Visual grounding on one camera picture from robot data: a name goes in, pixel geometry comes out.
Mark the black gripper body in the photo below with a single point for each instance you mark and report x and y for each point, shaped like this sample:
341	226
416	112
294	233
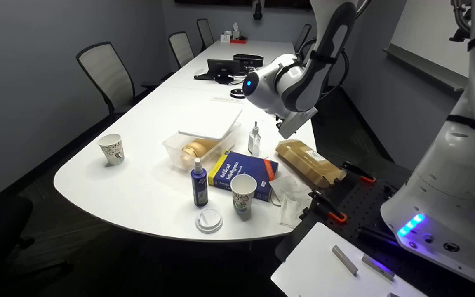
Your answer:
298	122

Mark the tan packaged food bag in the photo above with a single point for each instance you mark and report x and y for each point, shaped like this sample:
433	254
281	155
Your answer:
311	162

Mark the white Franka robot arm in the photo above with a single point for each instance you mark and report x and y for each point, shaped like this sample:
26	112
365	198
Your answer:
458	175

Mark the black power adapter box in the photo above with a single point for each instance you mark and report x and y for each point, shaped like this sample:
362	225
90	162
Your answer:
248	60

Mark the clear hand sanitizer bottle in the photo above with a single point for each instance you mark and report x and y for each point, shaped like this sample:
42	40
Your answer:
255	140

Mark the round black speakerphone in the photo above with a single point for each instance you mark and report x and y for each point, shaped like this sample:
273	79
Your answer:
238	93

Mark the blue hardcover book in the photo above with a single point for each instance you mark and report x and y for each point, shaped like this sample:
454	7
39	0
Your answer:
243	167

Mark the crumpled white plastic wrap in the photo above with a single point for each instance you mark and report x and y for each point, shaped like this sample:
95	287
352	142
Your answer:
293	198

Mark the black clamp orange tip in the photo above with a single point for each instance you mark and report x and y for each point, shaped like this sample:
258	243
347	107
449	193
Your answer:
329	208
359	172

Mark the white plastic container lid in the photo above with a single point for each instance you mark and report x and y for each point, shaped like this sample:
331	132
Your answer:
214	124

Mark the patterned paper cup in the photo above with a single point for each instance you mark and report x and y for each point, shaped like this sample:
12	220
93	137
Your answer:
243	195
113	150

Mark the black conference phone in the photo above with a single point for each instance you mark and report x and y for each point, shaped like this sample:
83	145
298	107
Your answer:
220	69

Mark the red tray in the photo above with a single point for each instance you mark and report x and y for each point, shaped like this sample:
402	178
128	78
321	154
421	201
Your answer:
238	40

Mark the clear plastic container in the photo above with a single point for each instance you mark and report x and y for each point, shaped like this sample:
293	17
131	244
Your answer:
191	150

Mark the blue spray bottle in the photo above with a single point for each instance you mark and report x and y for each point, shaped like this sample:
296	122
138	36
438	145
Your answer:
200	187

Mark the black hanging webcam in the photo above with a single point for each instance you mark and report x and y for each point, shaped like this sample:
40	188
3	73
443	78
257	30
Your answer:
258	10

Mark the white plastic cup lid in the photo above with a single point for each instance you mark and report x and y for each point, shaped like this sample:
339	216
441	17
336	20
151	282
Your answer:
209	221

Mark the grey metal bar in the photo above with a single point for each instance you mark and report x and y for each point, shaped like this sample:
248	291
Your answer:
346	261
379	267

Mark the white board sheet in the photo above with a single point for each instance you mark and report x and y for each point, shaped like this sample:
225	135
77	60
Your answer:
326	269

